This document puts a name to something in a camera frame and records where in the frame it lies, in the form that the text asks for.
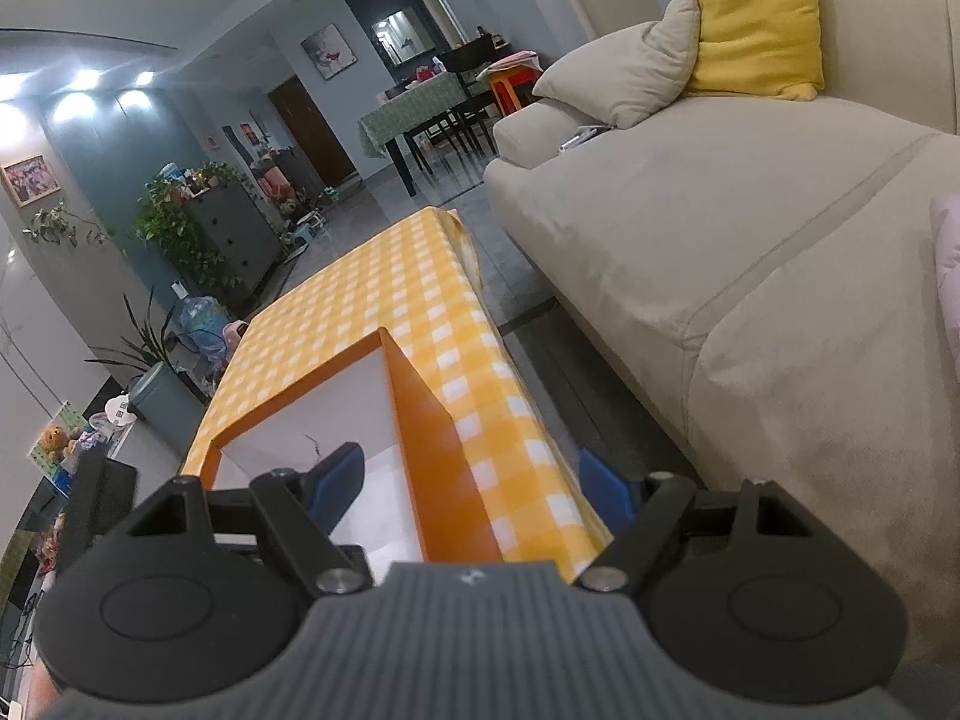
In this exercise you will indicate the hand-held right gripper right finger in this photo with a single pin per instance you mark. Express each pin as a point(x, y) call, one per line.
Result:
point(602, 491)

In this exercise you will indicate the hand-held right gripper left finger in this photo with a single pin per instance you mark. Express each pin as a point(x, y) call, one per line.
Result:
point(336, 478)

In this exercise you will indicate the orange cardboard box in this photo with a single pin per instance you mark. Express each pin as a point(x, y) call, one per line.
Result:
point(442, 480)

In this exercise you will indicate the pink heater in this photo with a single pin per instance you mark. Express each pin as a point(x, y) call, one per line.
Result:
point(235, 336)

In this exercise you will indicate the grey low cabinet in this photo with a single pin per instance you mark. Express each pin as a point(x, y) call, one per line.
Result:
point(146, 450)

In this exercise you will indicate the yellow checkered tablecloth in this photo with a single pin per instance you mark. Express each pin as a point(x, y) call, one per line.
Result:
point(420, 292)

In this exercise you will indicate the blue water bottle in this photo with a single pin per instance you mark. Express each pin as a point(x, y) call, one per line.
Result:
point(202, 322)

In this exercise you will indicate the white round device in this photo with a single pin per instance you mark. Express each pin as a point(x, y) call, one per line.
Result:
point(120, 409)

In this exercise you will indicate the long-leaf potted plant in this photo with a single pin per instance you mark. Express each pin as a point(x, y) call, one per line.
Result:
point(146, 345)

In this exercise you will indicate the small white stool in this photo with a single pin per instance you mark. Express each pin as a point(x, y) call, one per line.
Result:
point(307, 231)

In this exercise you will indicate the grey drawer cabinet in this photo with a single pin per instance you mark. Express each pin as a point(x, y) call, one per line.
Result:
point(236, 232)

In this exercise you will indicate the plush bear picture card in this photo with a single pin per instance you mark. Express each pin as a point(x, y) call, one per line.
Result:
point(56, 439)

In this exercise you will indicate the trailing green plant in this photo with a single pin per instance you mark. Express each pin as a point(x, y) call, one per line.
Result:
point(169, 229)

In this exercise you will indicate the beige sofa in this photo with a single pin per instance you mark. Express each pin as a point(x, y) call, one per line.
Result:
point(712, 202)

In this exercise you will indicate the brown door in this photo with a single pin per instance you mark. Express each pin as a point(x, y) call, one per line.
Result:
point(311, 127)

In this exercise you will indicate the white remote control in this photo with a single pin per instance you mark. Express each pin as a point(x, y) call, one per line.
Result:
point(581, 137)

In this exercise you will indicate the hanging vine plant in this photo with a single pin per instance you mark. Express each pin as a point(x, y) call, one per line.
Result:
point(56, 225)

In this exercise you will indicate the dining table with green cloth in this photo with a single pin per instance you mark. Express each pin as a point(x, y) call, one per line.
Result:
point(420, 109)

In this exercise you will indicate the red plastic stool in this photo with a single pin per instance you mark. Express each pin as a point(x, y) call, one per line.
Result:
point(514, 86)

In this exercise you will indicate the beige pillow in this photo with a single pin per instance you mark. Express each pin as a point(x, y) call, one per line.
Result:
point(622, 75)

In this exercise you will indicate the framed photo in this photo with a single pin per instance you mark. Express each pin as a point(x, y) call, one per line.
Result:
point(28, 180)

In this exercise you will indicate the black dining chair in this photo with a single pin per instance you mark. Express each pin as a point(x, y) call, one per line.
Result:
point(465, 60)

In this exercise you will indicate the yellow pillow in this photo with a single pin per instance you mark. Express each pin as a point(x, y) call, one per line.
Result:
point(757, 22)

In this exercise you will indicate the wall picture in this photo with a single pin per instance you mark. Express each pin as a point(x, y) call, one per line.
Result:
point(327, 51)

